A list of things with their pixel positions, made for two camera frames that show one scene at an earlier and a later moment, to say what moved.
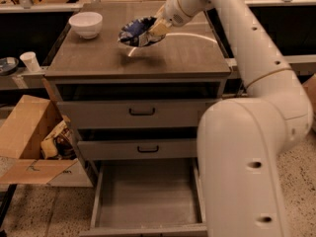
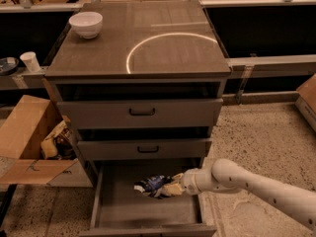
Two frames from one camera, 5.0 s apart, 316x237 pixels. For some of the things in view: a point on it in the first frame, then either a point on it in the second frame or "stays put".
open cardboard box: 25,121 stays put
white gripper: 173,11 → 189,182
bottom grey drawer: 148,197 stays put
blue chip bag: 135,33 → 149,186
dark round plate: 8,65 stays put
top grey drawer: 133,114 stays put
